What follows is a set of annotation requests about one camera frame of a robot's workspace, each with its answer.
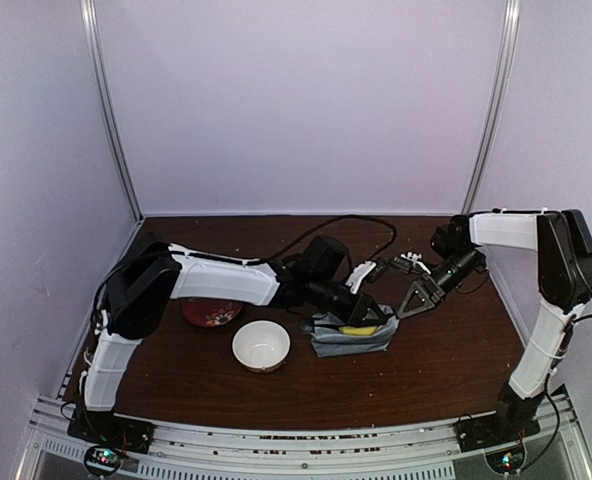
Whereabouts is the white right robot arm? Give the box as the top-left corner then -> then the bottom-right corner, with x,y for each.
396,209 -> 592,442

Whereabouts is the left aluminium corner post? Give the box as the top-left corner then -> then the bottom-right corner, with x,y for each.
80,0 -> 144,223

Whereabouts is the grey zip pouch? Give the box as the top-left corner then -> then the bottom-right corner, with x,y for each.
298,304 -> 399,358

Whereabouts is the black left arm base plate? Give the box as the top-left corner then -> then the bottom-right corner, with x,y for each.
67,409 -> 155,454

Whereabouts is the red floral plate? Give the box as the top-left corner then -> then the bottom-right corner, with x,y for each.
181,298 -> 243,328

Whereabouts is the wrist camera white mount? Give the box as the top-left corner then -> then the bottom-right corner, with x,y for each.
389,251 -> 431,275
345,259 -> 388,294

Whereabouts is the white ceramic bowl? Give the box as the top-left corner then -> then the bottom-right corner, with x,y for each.
231,320 -> 291,374

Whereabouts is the right aluminium corner post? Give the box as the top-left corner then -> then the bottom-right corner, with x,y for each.
461,0 -> 521,214

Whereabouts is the yellow sponge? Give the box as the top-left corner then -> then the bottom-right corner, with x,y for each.
339,326 -> 379,336

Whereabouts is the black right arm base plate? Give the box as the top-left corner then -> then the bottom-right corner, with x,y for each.
453,413 -> 540,453

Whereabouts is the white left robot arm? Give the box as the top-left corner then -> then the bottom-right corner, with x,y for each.
79,238 -> 390,444

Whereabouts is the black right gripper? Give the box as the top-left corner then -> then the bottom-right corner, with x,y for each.
399,248 -> 483,319

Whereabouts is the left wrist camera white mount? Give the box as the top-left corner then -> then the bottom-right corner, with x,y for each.
345,259 -> 388,294

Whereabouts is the aluminium corner post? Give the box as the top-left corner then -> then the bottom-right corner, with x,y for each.
80,0 -> 144,223
461,0 -> 521,214

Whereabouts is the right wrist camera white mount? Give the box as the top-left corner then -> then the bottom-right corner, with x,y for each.
389,251 -> 431,275

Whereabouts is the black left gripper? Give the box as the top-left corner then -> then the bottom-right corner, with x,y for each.
308,276 -> 388,328

